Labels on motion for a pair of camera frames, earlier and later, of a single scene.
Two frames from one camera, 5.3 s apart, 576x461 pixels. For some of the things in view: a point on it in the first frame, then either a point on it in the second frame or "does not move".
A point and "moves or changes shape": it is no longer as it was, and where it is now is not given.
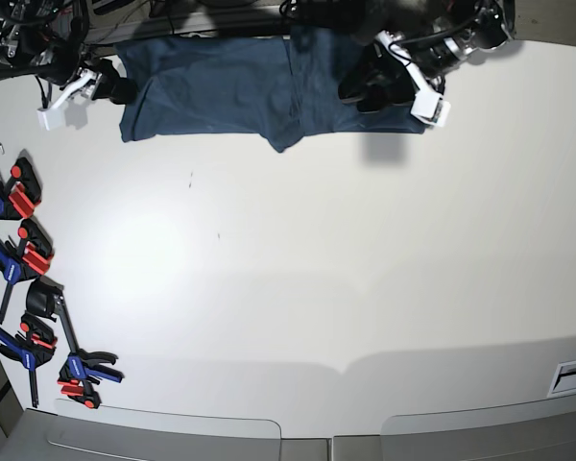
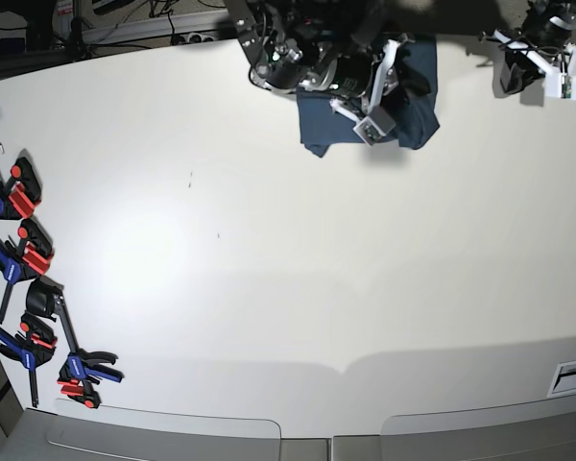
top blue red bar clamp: x=17 y=198 does not move
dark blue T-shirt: x=274 y=90 moves or changes shape
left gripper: x=382 y=93 -> x=519 y=71
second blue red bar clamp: x=31 y=255 does not move
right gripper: x=84 y=84 -> x=391 y=47
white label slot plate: x=573 y=376 does not move
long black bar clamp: x=83 y=369 does not move
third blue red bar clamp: x=36 y=347 does not move
